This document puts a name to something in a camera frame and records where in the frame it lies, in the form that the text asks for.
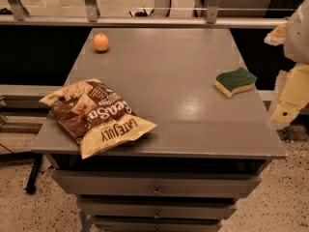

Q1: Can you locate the orange fruit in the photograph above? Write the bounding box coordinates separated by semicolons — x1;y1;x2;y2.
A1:
93;34;109;52

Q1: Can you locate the bottom grey drawer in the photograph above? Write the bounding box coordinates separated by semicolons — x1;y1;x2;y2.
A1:
93;216;221;232

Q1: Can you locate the top grey drawer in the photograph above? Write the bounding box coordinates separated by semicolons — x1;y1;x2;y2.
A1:
52;170;262;198

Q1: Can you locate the green and yellow sponge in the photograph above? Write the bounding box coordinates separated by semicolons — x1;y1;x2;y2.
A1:
213;67;257;99

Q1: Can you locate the grey drawer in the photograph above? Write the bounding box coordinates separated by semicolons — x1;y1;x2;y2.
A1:
52;170;262;198
93;216;221;232
77;197;236;220

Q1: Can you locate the Late July chips bag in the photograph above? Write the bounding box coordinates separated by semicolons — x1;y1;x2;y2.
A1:
40;79;156;159

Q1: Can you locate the middle grey drawer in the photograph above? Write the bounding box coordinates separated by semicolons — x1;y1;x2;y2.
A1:
77;197;236;220

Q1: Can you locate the metal railing frame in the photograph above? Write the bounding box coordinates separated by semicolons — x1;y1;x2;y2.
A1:
0;0;288;29

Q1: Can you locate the grey drawer cabinet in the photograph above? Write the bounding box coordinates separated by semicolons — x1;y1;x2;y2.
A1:
31;27;288;232

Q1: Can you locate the black stand leg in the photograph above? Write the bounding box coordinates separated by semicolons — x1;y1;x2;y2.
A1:
25;154;42;194

